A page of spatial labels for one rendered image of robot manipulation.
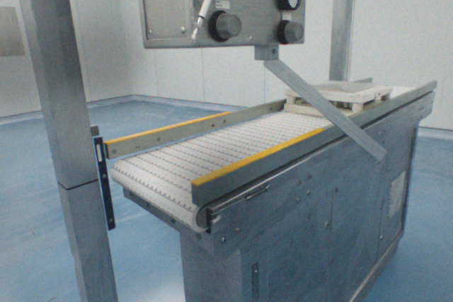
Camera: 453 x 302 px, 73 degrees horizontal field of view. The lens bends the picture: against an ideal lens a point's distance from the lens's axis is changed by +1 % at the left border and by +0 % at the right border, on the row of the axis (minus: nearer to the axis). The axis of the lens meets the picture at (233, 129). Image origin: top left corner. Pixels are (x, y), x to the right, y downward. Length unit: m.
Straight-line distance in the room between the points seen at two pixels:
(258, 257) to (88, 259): 0.34
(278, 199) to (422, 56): 3.40
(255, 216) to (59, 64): 0.42
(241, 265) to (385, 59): 3.48
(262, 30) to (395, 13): 3.52
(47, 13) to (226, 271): 0.57
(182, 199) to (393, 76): 3.58
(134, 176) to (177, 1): 0.33
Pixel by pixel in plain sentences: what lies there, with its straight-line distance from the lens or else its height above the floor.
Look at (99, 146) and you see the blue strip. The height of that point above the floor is 0.86.
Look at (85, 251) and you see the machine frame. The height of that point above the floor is 0.65.
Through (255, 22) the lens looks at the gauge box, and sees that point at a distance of 0.41.
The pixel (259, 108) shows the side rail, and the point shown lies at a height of 0.86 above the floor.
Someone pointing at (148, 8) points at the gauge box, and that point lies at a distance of 0.41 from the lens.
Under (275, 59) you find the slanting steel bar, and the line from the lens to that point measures 0.51.
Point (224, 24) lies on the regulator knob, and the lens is 0.34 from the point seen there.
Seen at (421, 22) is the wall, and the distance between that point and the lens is 3.87.
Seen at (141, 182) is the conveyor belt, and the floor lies 0.82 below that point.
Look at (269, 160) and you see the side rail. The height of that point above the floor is 0.85.
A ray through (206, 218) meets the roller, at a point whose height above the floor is 0.80.
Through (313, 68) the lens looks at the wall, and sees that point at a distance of 4.15.
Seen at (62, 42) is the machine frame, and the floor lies 1.05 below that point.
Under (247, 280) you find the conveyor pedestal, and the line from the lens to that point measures 0.67.
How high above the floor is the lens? 1.04
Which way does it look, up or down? 16 degrees down
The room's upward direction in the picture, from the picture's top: 2 degrees counter-clockwise
